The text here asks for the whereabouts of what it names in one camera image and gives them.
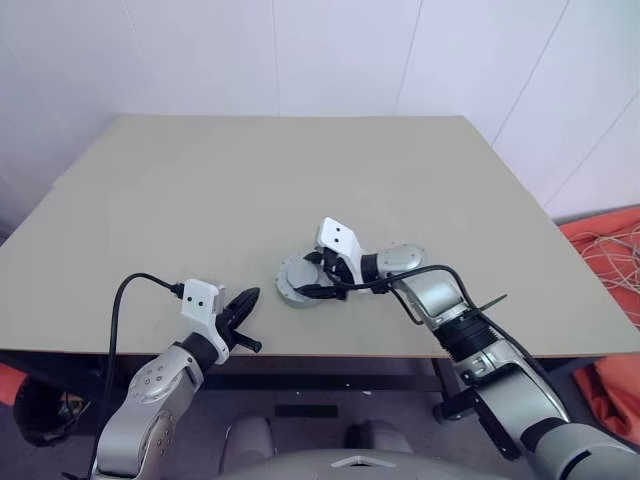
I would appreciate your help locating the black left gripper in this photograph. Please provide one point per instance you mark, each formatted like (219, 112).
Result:
(227, 325)

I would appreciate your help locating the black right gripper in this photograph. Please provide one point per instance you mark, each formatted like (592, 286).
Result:
(337, 270)

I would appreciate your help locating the silver round motor lid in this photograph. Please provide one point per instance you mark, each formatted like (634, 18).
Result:
(302, 277)

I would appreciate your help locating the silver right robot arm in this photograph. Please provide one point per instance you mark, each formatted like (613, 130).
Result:
(435, 295)

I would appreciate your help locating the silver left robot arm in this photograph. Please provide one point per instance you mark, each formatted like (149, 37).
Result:
(150, 390)

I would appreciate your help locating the grey rounded shape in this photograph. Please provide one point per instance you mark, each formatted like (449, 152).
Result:
(250, 440)

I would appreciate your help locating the grey robot torso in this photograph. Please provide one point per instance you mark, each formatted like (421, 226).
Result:
(375, 467)

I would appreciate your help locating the black bag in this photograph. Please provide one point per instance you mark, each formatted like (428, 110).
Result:
(45, 415)

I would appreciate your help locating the red object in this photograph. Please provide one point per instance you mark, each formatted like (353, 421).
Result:
(10, 385)

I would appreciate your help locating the orange fabric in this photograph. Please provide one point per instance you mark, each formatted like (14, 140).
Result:
(570, 235)

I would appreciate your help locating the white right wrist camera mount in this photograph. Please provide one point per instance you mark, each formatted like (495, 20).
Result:
(337, 235)

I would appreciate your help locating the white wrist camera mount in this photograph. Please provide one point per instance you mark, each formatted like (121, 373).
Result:
(337, 235)
(200, 300)

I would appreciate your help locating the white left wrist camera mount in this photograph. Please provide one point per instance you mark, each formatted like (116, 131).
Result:
(200, 300)

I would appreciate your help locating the black table frame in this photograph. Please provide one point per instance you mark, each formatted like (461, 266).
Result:
(325, 375)

